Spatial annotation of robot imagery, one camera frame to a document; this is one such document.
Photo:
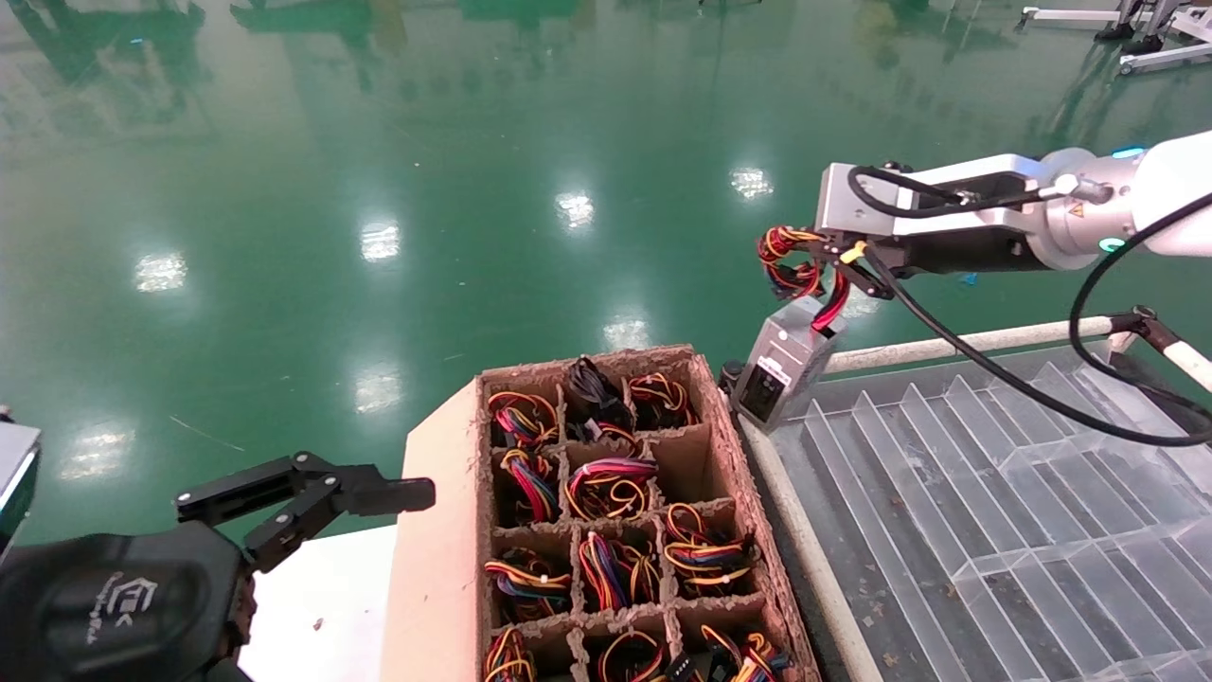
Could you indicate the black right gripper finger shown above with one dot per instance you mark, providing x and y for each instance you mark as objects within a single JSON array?
[
  {"x": 838, "y": 251},
  {"x": 866, "y": 282}
]

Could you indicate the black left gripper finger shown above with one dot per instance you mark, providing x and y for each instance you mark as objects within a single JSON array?
[
  {"x": 289, "y": 526},
  {"x": 246, "y": 485}
]

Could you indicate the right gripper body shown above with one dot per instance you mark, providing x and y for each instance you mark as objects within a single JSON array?
[{"x": 947, "y": 248}]

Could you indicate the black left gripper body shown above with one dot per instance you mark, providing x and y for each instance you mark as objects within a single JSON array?
[{"x": 114, "y": 606}]

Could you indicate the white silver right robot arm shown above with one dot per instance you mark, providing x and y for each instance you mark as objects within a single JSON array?
[{"x": 1174, "y": 180}]

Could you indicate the beige cardboard flap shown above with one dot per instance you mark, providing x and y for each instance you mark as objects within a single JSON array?
[{"x": 436, "y": 587}]

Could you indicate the black pipe joint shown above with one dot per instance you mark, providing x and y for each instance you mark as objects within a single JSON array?
[
  {"x": 1146, "y": 322},
  {"x": 729, "y": 374}
]

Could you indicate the brown pulp divided box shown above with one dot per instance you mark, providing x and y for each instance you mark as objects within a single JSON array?
[{"x": 644, "y": 363}]

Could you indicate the white metal stand base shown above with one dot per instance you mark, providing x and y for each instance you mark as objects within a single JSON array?
[
  {"x": 1070, "y": 14},
  {"x": 1169, "y": 57}
]

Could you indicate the clear acrylic divider tray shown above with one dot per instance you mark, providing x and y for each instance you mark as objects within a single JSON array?
[{"x": 994, "y": 530}]

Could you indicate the long white frame pipe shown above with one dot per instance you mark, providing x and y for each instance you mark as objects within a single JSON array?
[{"x": 994, "y": 338}]

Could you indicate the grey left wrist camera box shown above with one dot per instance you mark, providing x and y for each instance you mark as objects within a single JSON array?
[{"x": 14, "y": 474}]

